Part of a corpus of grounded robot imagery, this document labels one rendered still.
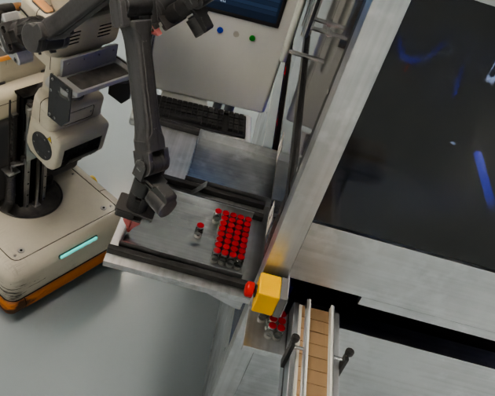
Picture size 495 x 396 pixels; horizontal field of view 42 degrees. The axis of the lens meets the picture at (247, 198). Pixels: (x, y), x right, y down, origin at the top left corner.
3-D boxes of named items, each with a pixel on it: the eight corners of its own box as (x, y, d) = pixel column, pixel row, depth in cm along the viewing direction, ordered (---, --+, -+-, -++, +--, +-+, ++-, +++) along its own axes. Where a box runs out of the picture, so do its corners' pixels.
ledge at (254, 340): (297, 323, 171) (299, 318, 170) (294, 363, 161) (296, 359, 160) (247, 309, 170) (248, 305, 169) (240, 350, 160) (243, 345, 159)
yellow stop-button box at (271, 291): (280, 296, 163) (289, 278, 159) (278, 318, 158) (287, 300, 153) (252, 289, 163) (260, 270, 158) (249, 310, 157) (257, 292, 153)
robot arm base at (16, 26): (31, 16, 185) (-6, 24, 177) (46, 11, 180) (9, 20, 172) (42, 45, 188) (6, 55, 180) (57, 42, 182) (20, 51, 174)
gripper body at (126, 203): (150, 225, 169) (157, 205, 164) (113, 212, 168) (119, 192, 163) (155, 208, 174) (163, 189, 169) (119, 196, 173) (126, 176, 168)
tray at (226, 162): (293, 163, 221) (296, 155, 219) (288, 212, 201) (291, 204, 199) (198, 137, 219) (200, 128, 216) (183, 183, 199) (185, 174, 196)
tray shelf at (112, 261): (292, 159, 226) (294, 155, 225) (276, 312, 172) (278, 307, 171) (160, 122, 223) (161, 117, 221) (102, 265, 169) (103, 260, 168)
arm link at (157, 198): (163, 148, 163) (137, 156, 157) (192, 177, 159) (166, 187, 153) (150, 182, 170) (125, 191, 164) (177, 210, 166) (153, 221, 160)
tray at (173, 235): (251, 220, 194) (254, 212, 192) (239, 283, 174) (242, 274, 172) (142, 189, 192) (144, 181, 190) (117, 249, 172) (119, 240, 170)
